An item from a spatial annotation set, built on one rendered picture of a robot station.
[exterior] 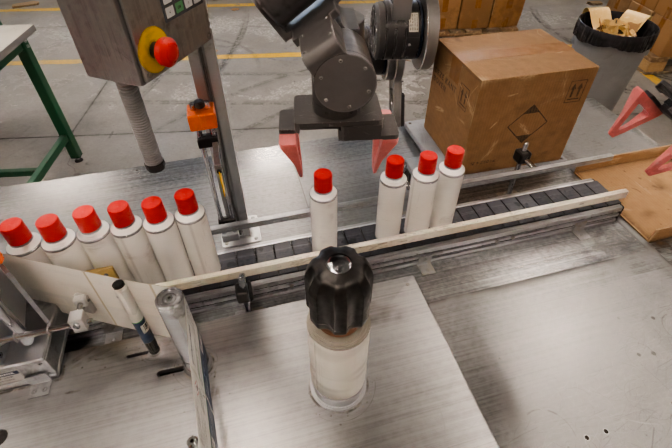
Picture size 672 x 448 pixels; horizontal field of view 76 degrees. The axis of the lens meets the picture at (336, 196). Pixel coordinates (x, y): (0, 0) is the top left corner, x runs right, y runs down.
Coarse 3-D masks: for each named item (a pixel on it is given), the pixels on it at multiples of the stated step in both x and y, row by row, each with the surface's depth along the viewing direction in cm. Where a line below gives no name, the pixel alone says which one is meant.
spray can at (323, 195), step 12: (324, 168) 77; (324, 180) 75; (312, 192) 78; (324, 192) 77; (336, 192) 79; (312, 204) 79; (324, 204) 77; (336, 204) 80; (312, 216) 81; (324, 216) 79; (336, 216) 82; (312, 228) 83; (324, 228) 82; (336, 228) 84; (312, 240) 86; (324, 240) 84; (336, 240) 86
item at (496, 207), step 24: (552, 192) 103; (576, 192) 103; (600, 192) 103; (456, 216) 97; (480, 216) 97; (552, 216) 97; (360, 240) 92; (432, 240) 92; (240, 264) 87; (192, 288) 82; (216, 288) 83
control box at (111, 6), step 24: (72, 0) 52; (96, 0) 51; (120, 0) 50; (144, 0) 53; (72, 24) 54; (96, 24) 53; (120, 24) 52; (144, 24) 54; (168, 24) 58; (192, 24) 63; (96, 48) 56; (120, 48) 54; (144, 48) 55; (192, 48) 64; (96, 72) 58; (120, 72) 57; (144, 72) 56
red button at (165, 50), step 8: (160, 40) 55; (168, 40) 55; (152, 48) 56; (160, 48) 55; (168, 48) 55; (176, 48) 57; (152, 56) 57; (160, 56) 55; (168, 56) 56; (176, 56) 57; (160, 64) 56; (168, 64) 56
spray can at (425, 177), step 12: (420, 156) 80; (432, 156) 80; (420, 168) 81; (432, 168) 80; (420, 180) 81; (432, 180) 81; (420, 192) 83; (432, 192) 83; (408, 204) 88; (420, 204) 85; (432, 204) 86; (408, 216) 89; (420, 216) 87; (408, 228) 91; (420, 228) 89
